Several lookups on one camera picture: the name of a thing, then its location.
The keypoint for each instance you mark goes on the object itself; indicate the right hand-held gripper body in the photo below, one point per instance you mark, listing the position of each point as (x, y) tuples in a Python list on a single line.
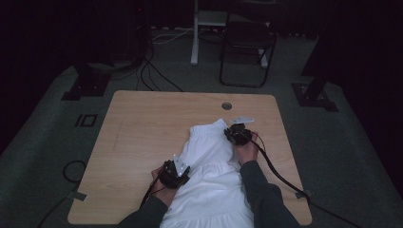
[(241, 136)]

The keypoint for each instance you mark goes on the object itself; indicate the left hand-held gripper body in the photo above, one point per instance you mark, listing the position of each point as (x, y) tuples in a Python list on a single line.
[(172, 177)]

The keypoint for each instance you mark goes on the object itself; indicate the white skirt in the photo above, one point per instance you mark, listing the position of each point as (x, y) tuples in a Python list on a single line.
[(209, 190)]

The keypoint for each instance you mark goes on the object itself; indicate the person's right hand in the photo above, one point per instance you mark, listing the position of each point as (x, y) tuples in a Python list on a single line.
[(247, 153)]

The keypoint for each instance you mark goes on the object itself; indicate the person's left hand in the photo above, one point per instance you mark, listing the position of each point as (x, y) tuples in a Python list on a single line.
[(163, 194)]

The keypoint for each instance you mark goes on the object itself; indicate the black stand base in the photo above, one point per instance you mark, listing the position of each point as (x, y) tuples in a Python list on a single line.
[(87, 85), (313, 95)]

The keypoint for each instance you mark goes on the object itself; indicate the grey tape piece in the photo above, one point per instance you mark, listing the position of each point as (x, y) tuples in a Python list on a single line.
[(302, 194), (77, 196)]

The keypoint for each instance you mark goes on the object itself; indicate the white metal stand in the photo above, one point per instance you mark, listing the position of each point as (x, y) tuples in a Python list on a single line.
[(195, 41)]

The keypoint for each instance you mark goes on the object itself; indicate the black folding chair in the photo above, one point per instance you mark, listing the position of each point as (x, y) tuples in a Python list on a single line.
[(247, 34)]

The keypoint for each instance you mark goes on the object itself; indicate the dark equipment box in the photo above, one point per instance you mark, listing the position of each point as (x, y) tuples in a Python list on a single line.
[(139, 28)]

